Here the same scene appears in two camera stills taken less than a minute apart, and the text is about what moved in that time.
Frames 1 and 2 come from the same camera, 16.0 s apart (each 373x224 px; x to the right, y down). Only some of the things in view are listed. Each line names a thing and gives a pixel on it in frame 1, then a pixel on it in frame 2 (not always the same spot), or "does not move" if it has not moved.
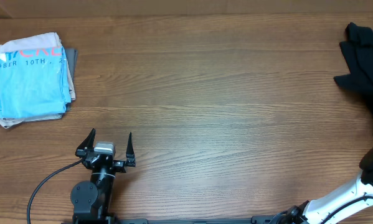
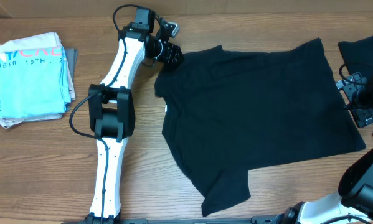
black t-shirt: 364,53 → 230,112
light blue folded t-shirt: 32,84 does not move
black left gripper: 120,165 → 170,55
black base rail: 256,219 does not move
